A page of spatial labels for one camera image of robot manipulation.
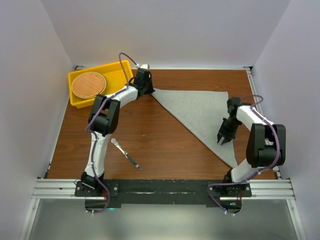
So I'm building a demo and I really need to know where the round woven coaster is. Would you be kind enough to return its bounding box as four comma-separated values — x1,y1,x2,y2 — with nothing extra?
71,72,108,99

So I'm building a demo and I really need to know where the silver table knife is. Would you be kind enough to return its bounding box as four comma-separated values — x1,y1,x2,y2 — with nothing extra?
110,138,142,171

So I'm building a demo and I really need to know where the grey cloth napkin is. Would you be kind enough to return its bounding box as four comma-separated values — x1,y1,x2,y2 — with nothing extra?
152,88,238,168

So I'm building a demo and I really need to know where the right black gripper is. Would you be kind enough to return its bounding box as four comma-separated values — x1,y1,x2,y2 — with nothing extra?
217,117,242,145

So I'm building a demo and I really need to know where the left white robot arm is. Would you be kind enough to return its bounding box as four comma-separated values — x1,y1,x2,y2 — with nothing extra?
80,67,155,196

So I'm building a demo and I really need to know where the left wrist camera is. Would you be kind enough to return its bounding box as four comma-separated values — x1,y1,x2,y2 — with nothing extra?
135,63,150,71

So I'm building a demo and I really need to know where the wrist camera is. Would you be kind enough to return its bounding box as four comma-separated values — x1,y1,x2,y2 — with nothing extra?
227,97,241,114
135,63,150,71

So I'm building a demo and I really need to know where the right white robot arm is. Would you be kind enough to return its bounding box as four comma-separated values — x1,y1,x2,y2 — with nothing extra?
209,97,286,197

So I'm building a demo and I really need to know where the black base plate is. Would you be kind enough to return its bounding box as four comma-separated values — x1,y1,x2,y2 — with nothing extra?
74,179,252,213

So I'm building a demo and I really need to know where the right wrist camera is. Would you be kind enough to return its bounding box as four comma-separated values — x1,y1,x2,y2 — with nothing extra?
227,97,241,114

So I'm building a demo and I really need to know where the aluminium frame rail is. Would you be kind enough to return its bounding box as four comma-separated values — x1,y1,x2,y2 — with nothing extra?
19,178,307,240

